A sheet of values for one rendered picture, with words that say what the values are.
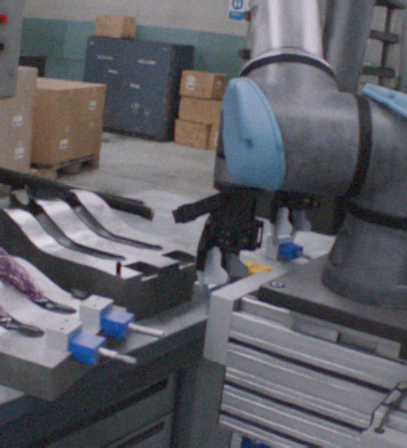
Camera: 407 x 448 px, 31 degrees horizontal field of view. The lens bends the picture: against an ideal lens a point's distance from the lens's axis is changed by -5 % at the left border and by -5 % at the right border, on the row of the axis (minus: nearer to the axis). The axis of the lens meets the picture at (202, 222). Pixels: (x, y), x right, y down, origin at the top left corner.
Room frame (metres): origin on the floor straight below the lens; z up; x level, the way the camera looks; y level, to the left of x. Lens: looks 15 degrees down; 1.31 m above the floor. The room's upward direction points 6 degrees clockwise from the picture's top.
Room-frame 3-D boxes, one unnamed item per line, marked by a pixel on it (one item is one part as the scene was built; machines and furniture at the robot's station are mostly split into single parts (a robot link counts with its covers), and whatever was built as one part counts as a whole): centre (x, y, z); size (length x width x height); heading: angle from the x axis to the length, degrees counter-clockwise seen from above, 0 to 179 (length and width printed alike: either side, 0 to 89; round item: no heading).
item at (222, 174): (1.29, -0.05, 1.07); 0.08 x 0.08 x 0.05
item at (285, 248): (1.66, -0.22, 0.83); 0.13 x 0.05 x 0.05; 46
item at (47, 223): (1.40, 0.25, 0.92); 0.35 x 0.16 x 0.09; 56
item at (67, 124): (6.26, 1.65, 0.37); 1.20 x 0.82 x 0.74; 70
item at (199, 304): (1.28, -0.06, 0.83); 0.13 x 0.05 x 0.05; 55
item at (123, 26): (8.71, 1.27, 1.26); 0.42 x 0.33 x 0.29; 62
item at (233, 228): (1.28, -0.05, 0.99); 0.09 x 0.08 x 0.12; 55
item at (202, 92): (8.13, -0.02, 0.42); 0.86 x 0.33 x 0.83; 62
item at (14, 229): (1.42, 0.25, 0.87); 0.50 x 0.26 x 0.14; 56
